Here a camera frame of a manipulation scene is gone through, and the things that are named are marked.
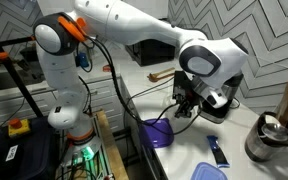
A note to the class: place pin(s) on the steel utensil holder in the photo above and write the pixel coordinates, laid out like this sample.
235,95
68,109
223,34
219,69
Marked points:
257,146

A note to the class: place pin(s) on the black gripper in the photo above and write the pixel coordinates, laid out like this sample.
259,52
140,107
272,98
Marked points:
183,86

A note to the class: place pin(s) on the blue snack packet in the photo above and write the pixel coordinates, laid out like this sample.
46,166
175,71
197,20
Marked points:
218,151

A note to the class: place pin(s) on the light wooden spoon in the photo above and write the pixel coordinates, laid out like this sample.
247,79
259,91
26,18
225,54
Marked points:
287,93

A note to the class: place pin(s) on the small red object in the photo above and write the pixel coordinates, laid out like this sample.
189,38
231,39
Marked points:
106,68

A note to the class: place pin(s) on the large metal spoon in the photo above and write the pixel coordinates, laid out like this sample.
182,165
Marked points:
275,132

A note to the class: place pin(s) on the wooden board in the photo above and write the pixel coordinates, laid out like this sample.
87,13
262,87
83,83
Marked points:
112,146

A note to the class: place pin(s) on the brown wooden spoon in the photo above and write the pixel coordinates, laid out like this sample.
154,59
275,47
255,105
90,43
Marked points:
154,77

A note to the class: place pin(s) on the black metal stand pole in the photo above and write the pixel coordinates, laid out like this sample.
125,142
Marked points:
14,75

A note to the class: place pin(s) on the black and silver coffee maker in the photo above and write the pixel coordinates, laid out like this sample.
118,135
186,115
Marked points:
217,115

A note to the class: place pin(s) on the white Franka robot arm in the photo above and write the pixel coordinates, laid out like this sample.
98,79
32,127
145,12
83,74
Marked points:
134,23

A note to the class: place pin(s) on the black cooktop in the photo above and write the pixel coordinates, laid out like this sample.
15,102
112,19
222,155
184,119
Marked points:
4,81

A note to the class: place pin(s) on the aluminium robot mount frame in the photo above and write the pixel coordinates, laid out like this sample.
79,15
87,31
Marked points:
94,161

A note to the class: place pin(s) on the white drawer cabinet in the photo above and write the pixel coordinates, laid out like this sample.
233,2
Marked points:
100,96

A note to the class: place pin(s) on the yellow emergency stop box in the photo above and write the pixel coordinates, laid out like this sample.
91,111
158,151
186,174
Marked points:
17,128

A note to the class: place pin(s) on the black case with label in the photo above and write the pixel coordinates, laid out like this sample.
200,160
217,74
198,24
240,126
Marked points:
20,156

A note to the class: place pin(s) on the purple plastic container lid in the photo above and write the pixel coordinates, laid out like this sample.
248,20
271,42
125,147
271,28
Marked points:
157,136

